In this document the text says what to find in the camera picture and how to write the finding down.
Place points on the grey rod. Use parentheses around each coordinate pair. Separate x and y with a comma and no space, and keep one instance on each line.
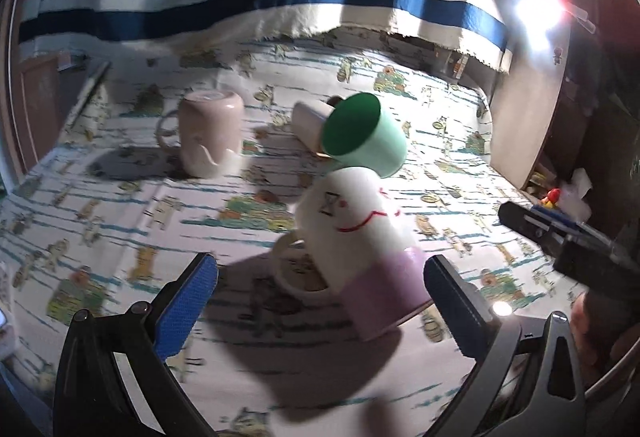
(89,92)

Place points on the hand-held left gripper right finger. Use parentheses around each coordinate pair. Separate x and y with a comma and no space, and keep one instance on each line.
(452,299)

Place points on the green cup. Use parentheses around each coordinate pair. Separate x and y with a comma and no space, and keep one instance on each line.
(365,137)

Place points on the small cream cup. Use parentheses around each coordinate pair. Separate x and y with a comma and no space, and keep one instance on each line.
(309,119)

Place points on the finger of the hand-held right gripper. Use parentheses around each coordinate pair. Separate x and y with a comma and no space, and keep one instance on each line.
(530,222)

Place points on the person's right hand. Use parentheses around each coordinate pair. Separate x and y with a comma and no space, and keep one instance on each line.
(587,332)

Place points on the white and purple mug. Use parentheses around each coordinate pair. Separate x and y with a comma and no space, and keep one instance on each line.
(360,237)

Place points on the wooden cabinet panel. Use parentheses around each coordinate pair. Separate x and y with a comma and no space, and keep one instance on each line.
(525,117)

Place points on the brown wooden door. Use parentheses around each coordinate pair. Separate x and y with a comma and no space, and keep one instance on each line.
(37,112)

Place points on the red and yellow toy figure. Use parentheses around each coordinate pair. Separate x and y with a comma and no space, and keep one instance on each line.
(552,198)

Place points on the white crumpled tissue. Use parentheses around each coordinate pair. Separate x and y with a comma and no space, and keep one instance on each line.
(579,189)

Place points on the cartoon printed tablecloth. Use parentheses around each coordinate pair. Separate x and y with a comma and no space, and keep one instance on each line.
(125,217)

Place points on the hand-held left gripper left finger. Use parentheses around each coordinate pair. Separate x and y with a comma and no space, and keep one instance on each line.
(184,304)

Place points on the pink mug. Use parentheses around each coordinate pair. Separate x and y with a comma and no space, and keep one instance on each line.
(207,132)

